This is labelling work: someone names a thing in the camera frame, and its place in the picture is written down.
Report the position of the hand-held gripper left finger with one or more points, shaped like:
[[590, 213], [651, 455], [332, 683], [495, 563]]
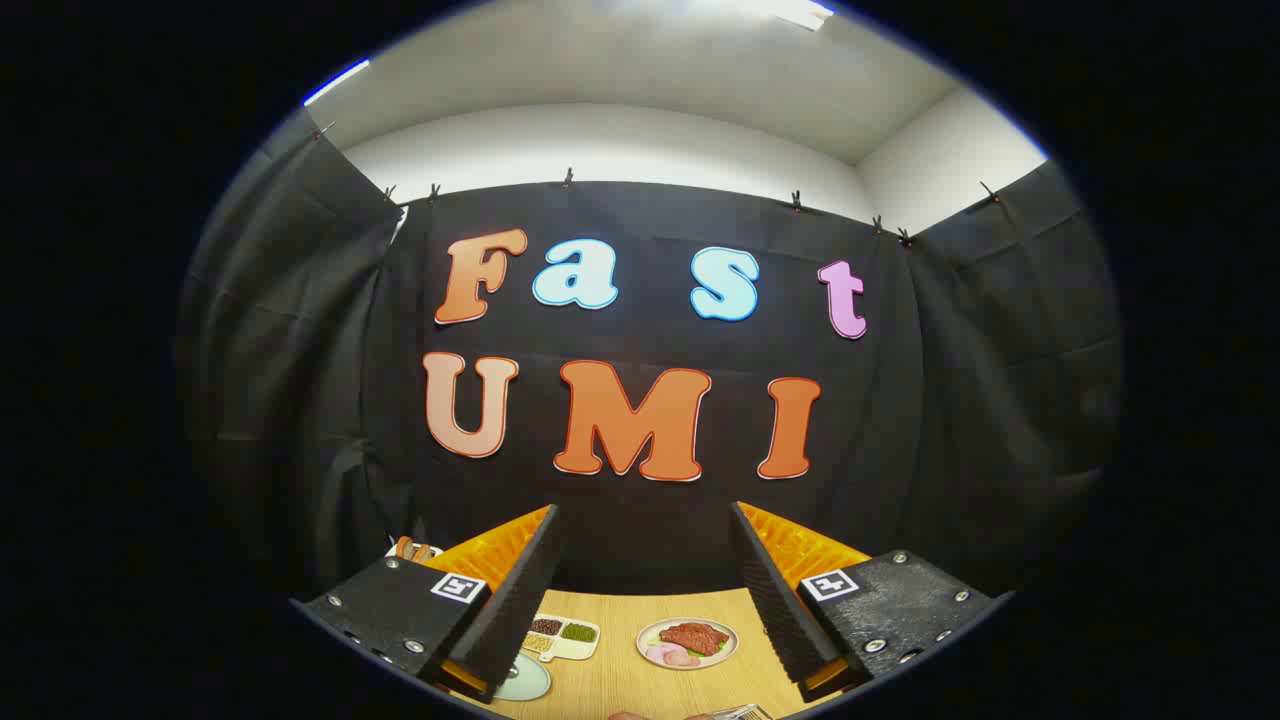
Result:
[[510, 610]]

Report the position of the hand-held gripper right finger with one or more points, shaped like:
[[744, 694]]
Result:
[[775, 600]]

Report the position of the red beans heap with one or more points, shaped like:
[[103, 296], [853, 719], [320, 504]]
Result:
[[545, 626]]

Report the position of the soybeans heap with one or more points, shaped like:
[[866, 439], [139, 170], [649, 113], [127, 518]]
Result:
[[537, 643]]

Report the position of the white divided tray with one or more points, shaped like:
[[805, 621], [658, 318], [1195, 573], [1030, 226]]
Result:
[[570, 648]]

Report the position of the pale green plate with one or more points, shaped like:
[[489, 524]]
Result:
[[525, 680]]

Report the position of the green mung beans heap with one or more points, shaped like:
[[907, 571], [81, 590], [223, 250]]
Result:
[[579, 632]]

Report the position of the brown steak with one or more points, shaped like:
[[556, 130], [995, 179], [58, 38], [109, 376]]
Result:
[[693, 636]]

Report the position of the light toast slice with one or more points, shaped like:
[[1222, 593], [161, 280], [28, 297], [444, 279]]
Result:
[[405, 547]]

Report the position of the pink ham slice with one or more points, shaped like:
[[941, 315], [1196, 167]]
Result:
[[665, 655]]

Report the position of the white round plate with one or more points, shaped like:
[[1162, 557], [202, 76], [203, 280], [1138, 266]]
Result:
[[650, 632]]

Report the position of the row of black cloth clips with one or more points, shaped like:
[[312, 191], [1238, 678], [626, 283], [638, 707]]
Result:
[[567, 178]]

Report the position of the ceiling light strip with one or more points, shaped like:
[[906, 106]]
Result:
[[790, 10]]

